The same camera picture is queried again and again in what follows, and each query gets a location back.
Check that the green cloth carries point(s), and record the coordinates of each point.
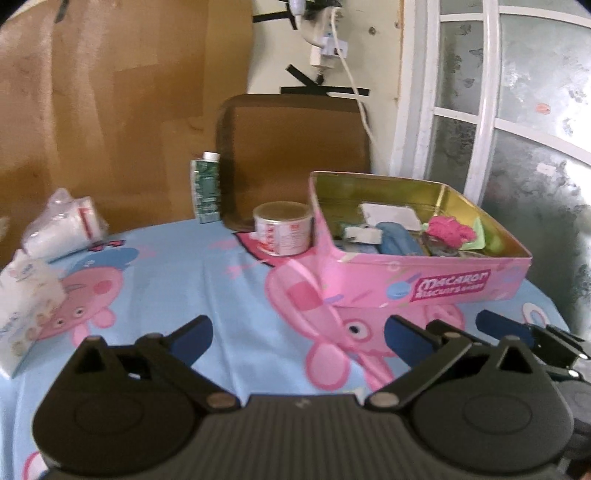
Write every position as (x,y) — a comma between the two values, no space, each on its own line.
(489,237)

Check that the wood pattern sheet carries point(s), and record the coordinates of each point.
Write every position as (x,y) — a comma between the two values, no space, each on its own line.
(115,115)

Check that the green drink carton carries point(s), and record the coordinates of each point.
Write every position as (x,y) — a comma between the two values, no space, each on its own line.
(205,189)

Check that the red label can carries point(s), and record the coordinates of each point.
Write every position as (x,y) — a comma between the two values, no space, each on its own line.
(281,230)

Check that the brown woven mat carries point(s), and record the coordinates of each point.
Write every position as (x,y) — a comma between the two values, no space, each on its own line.
(295,152)

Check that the white tissue pack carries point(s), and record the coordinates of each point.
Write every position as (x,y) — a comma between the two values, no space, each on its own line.
(23,314)

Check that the short black tape strip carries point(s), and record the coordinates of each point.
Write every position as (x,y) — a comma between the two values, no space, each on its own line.
(302,76)

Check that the bagged white paper cups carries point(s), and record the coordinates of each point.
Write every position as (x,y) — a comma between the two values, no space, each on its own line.
(64,226)

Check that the white wall charger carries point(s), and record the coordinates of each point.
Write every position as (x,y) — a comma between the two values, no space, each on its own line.
(325,46)

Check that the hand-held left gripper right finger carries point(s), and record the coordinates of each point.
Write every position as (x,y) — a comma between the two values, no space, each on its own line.
(404,337)

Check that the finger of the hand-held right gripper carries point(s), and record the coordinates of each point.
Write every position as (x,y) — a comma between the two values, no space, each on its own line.
(441,326)
(503,325)

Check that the white frosted glass door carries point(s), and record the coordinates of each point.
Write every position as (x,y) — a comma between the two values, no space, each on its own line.
(521,138)

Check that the pink tin box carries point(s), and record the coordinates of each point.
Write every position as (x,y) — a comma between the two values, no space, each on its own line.
(415,286)

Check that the printed blue tablecloth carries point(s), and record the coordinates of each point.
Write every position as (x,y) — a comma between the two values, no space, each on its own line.
(207,286)

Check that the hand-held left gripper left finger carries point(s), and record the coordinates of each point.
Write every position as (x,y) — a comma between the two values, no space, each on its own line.
(191,339)

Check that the pink fluffy cloth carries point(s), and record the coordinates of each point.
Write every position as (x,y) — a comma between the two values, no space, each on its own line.
(450,230)

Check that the white card holder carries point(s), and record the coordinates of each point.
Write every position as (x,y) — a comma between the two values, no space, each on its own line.
(392,216)

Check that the blue plastic pouch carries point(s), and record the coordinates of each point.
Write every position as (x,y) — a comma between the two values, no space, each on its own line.
(399,240)

